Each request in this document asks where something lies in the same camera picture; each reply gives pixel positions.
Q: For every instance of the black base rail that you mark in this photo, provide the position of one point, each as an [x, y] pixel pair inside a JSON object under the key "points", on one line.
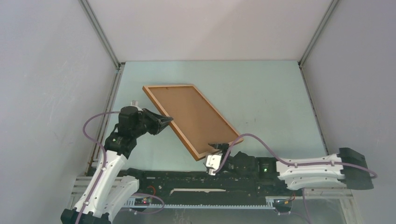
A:
{"points": [[199, 188]]}

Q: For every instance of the left aluminium corner post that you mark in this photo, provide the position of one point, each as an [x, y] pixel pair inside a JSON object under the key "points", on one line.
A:
{"points": [[86, 6]]}

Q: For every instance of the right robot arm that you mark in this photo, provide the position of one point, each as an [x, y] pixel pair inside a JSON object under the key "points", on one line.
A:
{"points": [[346, 169]]}

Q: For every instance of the wooden picture frame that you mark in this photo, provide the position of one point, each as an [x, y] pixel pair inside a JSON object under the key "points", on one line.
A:
{"points": [[173, 130]]}

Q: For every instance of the right aluminium corner post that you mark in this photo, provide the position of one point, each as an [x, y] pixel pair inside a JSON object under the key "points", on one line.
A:
{"points": [[318, 32]]}

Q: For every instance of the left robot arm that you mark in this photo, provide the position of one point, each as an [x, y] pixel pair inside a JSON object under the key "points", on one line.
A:
{"points": [[99, 204]]}

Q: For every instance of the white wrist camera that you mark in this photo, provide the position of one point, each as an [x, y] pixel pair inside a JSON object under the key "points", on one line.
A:
{"points": [[212, 163], [134, 103]]}

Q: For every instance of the brown backing board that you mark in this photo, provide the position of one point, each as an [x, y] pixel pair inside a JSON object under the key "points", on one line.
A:
{"points": [[191, 117]]}

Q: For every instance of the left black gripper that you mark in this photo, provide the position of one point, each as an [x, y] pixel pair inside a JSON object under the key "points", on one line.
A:
{"points": [[164, 121]]}

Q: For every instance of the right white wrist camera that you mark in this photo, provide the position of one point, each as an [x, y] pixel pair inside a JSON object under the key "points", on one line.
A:
{"points": [[212, 163]]}

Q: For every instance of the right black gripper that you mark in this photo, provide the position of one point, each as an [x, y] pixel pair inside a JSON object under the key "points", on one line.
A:
{"points": [[224, 146]]}

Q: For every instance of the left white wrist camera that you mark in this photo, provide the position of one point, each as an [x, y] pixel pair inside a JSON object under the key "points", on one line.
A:
{"points": [[134, 103]]}

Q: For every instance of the aluminium corner post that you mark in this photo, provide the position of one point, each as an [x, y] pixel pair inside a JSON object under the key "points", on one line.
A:
{"points": [[318, 32], [86, 6]]}

